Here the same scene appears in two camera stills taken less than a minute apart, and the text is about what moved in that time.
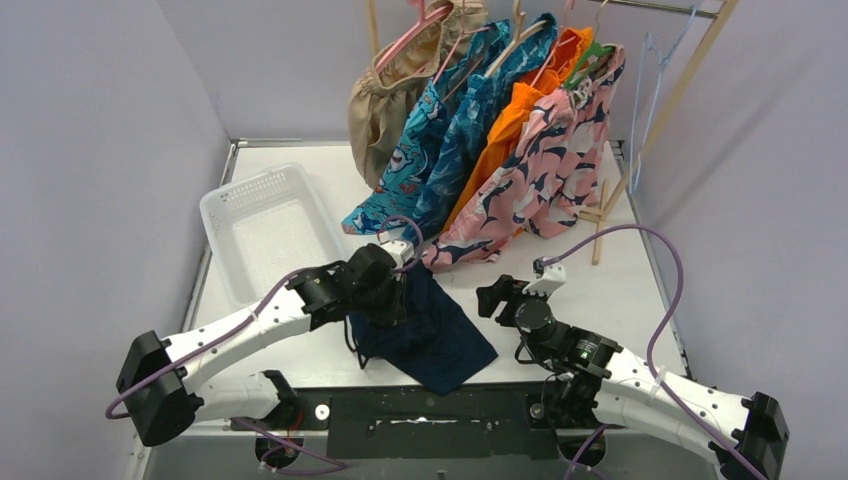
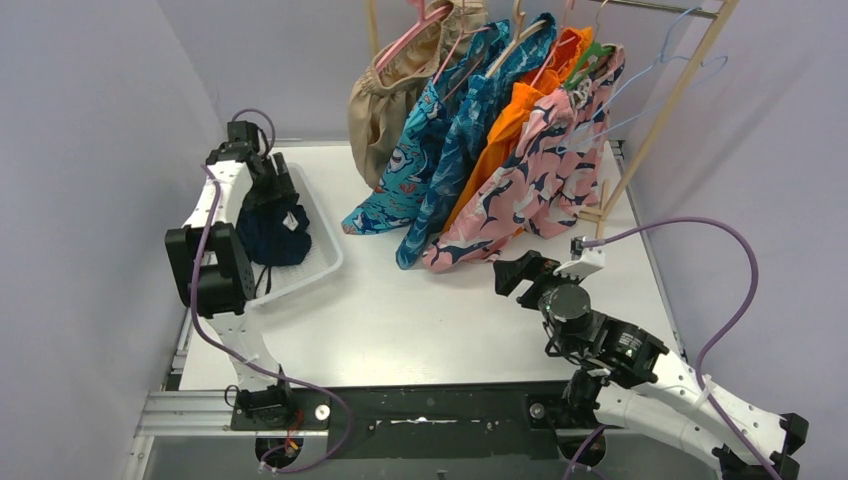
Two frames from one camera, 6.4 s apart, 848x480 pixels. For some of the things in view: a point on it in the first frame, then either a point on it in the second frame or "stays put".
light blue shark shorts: x=393 y=199 stays put
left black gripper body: x=398 y=299 → x=270 y=189
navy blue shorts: x=438 y=340 → x=274 y=234
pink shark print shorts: x=553 y=179 stays put
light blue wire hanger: x=634 y=174 → x=620 y=91
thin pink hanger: x=452 y=53 stays put
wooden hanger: x=518 y=36 stays put
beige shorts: x=400 y=77 stays put
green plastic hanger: x=586 y=64 stays put
